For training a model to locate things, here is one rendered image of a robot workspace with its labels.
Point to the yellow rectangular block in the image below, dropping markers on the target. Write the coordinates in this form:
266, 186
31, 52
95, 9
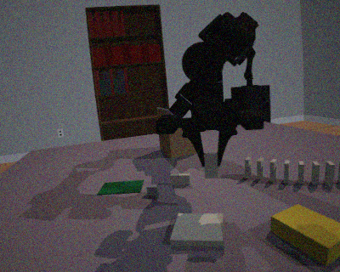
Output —
309, 231

